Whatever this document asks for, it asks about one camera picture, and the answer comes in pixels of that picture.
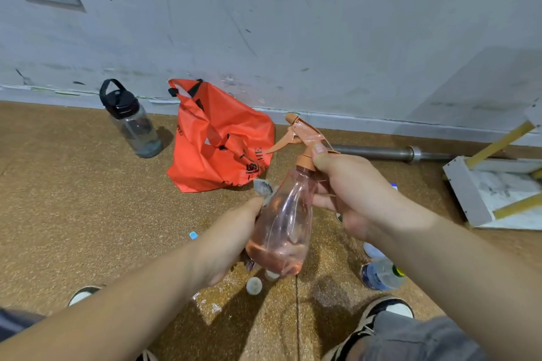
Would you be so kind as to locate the person's left hand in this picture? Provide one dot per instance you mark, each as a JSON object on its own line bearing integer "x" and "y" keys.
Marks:
{"x": 220, "y": 246}

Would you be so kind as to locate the person's right hand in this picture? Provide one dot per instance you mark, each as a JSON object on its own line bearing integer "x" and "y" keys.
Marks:
{"x": 368, "y": 195}

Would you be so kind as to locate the person's left thumb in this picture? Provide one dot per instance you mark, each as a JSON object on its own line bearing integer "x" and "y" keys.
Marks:
{"x": 250, "y": 209}

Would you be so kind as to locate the person's right thumb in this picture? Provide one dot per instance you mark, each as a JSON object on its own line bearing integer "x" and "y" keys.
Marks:
{"x": 324, "y": 159}

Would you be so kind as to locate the grey cleaning cloth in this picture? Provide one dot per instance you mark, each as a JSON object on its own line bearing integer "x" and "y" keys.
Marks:
{"x": 263, "y": 188}

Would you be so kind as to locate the pink clear spray bottle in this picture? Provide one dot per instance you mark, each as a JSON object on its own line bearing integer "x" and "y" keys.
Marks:
{"x": 283, "y": 225}

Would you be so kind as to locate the person's left forearm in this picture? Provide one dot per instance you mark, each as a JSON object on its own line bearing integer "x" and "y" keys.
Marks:
{"x": 110, "y": 310}

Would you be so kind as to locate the person's right forearm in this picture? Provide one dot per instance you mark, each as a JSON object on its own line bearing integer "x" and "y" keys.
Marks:
{"x": 465, "y": 272}

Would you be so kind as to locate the steel barbell bar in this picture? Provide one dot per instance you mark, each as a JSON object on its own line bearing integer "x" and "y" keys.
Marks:
{"x": 381, "y": 152}

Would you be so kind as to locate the small blue scrap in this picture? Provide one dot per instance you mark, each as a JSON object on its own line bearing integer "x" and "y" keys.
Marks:
{"x": 193, "y": 235}

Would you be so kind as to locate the white bottle cap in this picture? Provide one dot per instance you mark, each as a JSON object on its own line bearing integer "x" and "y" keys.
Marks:
{"x": 272, "y": 275}
{"x": 254, "y": 286}

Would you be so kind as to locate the orange plastic bag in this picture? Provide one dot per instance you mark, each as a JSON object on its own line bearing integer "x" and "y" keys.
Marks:
{"x": 220, "y": 140}

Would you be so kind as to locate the clear plastic bottle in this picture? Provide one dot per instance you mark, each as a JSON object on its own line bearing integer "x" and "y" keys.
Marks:
{"x": 373, "y": 251}

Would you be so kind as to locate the plastic water bottle blue label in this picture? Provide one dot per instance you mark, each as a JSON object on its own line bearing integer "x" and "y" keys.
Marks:
{"x": 381, "y": 276}

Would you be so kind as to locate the clear bottle with black lid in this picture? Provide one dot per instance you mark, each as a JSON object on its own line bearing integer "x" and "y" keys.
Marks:
{"x": 133, "y": 124}

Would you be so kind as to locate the person's right shoe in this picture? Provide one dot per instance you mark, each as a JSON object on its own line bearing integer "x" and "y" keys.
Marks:
{"x": 364, "y": 322}

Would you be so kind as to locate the person's shoe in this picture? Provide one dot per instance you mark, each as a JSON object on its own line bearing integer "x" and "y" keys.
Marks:
{"x": 364, "y": 322}
{"x": 84, "y": 294}

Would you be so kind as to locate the white stool with yellow legs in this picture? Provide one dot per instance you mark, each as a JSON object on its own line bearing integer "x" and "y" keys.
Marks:
{"x": 487, "y": 187}

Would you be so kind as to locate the person's left shoe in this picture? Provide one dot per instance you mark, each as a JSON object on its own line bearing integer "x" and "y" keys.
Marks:
{"x": 84, "y": 294}

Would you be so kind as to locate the person's grey trousers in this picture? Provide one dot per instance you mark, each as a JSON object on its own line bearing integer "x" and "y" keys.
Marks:
{"x": 415, "y": 339}

